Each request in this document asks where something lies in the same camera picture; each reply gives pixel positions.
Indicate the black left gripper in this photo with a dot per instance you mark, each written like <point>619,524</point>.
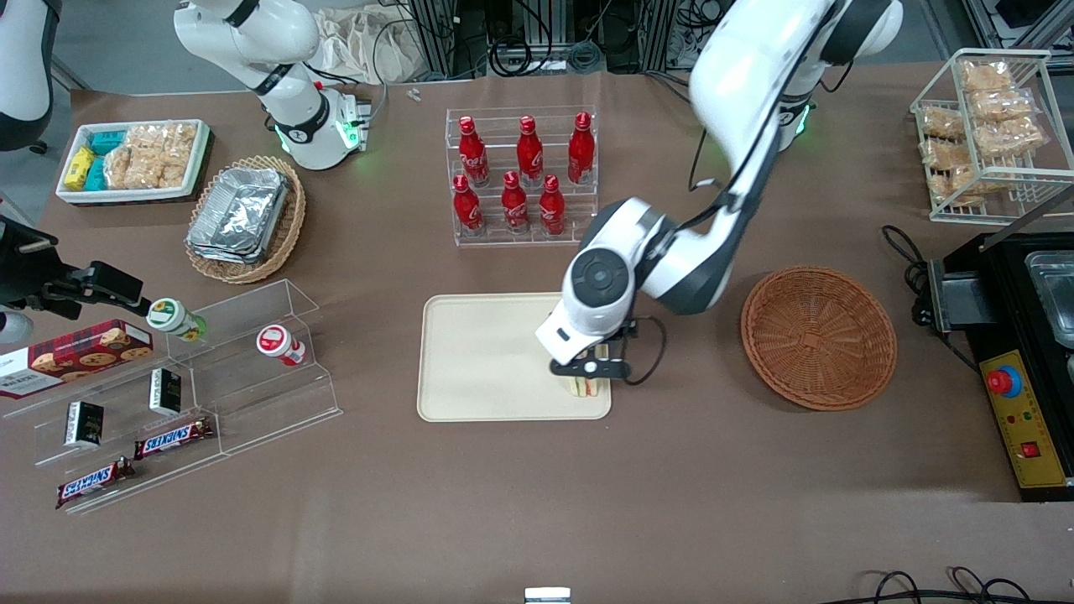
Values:
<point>624,334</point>

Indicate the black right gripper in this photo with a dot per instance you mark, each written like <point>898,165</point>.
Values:
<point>23,267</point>

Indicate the triangular sandwich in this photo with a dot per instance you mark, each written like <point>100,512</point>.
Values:
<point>587,387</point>

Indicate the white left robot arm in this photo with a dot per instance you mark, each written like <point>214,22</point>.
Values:
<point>738,75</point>

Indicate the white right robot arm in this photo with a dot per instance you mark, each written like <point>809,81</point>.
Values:
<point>294,126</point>

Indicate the beige plastic tray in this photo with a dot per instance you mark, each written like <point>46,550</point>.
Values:
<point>478,361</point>

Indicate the oval light wicker basket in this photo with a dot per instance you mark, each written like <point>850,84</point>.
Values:
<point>289,226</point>

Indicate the round brown wicker basket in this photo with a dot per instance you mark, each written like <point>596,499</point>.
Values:
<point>818,340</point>

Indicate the red cookie box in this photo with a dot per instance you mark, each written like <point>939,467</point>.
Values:
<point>75,356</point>

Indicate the green capped yogurt bottle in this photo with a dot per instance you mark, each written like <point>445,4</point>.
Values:
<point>172,317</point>

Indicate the white rectangular snack bin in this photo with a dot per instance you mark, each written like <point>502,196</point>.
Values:
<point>134,195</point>

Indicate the teal snack packet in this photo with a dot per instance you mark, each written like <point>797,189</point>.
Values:
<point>96,174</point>
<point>107,141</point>

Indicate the small black box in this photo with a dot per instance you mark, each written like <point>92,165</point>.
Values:
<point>165,392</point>
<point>84,424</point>

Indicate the yellow snack packet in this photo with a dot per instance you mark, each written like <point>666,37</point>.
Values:
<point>79,168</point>

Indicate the clear bag of rice crackers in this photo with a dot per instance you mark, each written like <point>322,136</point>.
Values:
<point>130,168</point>
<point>174,168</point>
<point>164,137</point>

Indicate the aluminium foil container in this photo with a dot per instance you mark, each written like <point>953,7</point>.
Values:
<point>243,205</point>
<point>222,255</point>

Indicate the clear acrylic stepped shelf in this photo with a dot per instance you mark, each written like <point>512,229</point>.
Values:
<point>126,436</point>
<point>268,403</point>

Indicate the Snickers chocolate bar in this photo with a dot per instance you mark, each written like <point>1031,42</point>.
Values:
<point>172,439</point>
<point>92,482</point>

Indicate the red cola bottle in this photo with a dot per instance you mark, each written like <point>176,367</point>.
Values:
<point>551,210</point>
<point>515,208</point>
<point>529,155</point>
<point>467,210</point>
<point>473,155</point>
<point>581,151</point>

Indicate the red capped yogurt bottle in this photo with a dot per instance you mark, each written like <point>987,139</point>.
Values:
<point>278,344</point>

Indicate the small silver white device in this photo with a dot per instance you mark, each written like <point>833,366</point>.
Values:
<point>547,596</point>

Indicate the clear acrylic bottle rack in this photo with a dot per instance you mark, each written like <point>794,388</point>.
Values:
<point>503,126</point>

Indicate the beige cloth bags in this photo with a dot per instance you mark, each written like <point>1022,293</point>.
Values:
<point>369,42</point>

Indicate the clear bag of fried snacks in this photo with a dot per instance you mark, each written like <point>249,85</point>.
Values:
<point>941,123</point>
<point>983,75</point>
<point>1008,137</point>
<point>1000,105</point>
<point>944,153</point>
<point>952,186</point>

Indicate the black countertop appliance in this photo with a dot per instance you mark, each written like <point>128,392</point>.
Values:
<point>1007,285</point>

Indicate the yellow emergency stop control box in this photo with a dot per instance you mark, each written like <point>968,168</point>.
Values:
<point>1028,428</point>

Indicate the steel pan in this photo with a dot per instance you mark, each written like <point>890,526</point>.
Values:
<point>1053,294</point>

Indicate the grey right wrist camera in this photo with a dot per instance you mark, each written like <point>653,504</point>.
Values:
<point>13,327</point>

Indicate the aluminium profile frame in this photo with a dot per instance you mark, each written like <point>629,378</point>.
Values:
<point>440,38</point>

